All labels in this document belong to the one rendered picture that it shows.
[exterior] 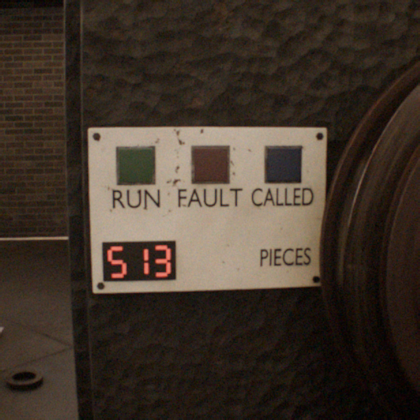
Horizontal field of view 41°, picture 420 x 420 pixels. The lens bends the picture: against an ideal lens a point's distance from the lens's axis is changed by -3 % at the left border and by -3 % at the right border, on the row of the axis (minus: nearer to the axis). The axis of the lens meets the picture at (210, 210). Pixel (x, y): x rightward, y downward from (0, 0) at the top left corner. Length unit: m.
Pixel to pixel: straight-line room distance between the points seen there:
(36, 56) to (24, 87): 0.37
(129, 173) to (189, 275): 0.13
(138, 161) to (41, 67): 6.12
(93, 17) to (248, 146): 0.22
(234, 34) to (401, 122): 0.22
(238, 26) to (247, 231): 0.23
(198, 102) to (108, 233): 0.17
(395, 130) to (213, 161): 0.20
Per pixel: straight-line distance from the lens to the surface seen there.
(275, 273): 0.65
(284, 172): 0.63
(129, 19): 0.65
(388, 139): 0.53
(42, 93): 6.69
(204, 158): 0.61
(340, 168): 0.58
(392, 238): 0.52
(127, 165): 0.61
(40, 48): 6.74
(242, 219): 0.63
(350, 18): 0.69
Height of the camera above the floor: 1.24
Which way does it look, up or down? 8 degrees down
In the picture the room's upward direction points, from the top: straight up
